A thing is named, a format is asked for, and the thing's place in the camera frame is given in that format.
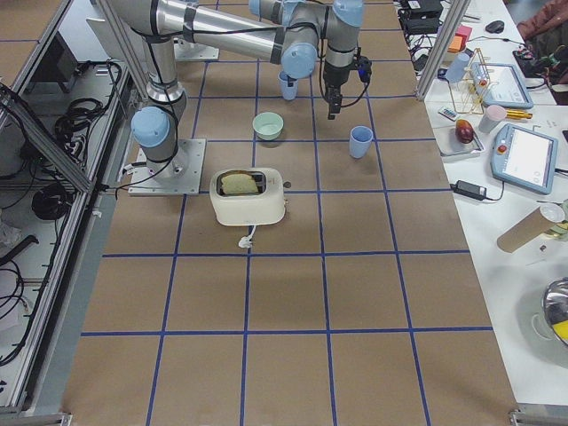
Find cardboard tube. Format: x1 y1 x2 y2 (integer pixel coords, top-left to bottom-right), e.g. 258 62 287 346
496 203 565 253

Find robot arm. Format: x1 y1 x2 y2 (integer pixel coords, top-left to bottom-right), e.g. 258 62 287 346
111 1 372 180
179 1 320 64

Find toast slice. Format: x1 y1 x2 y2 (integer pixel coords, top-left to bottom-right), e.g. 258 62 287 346
220 172 258 195

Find blue cup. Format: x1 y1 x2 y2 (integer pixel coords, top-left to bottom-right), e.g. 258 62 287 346
445 52 469 83
349 125 374 159
278 71 298 101

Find far teach pendant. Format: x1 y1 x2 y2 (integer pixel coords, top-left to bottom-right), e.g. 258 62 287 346
469 62 533 110

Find orange sticky notes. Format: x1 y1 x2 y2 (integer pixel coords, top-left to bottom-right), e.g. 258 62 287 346
447 25 472 53

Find red apple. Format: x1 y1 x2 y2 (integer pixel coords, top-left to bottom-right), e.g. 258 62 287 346
454 119 475 144

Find aluminium frame post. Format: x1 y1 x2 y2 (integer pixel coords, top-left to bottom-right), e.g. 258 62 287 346
415 0 470 101

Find grey scale tray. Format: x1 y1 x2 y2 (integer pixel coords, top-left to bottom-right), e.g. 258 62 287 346
434 126 485 159

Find small remote control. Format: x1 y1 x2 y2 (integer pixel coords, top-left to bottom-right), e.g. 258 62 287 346
438 106 459 122

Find pale pink cup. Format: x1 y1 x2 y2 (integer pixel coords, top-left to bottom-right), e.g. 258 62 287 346
477 105 507 133

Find green bowl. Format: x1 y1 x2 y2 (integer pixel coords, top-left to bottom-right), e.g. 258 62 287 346
252 112 284 141

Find near teach pendant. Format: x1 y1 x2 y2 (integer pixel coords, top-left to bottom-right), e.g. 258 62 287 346
490 124 558 194

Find white toaster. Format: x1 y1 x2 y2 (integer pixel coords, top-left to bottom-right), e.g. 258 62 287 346
209 168 286 226

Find steel mixing bowl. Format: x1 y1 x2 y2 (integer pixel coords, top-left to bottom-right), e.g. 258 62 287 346
531 277 567 347

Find teach pendant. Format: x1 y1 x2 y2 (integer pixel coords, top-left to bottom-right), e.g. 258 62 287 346
469 62 533 110
490 124 558 194

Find gold wire rack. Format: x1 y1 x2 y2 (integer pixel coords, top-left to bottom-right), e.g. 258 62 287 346
448 48 486 114

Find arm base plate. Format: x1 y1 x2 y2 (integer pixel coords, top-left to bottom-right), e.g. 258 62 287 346
128 138 206 196
174 39 219 62

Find toaster cord plug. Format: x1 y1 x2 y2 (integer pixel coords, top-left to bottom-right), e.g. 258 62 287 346
238 225 257 249

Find black power adapter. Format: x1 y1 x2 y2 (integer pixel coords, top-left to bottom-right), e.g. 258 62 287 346
450 180 486 201

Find black computer mouse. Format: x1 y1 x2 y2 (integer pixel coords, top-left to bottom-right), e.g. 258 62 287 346
485 20 505 34

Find blue cup on rack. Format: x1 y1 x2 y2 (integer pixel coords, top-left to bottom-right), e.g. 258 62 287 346
445 52 469 83

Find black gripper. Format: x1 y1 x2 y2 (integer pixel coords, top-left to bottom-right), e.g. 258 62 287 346
325 83 343 120

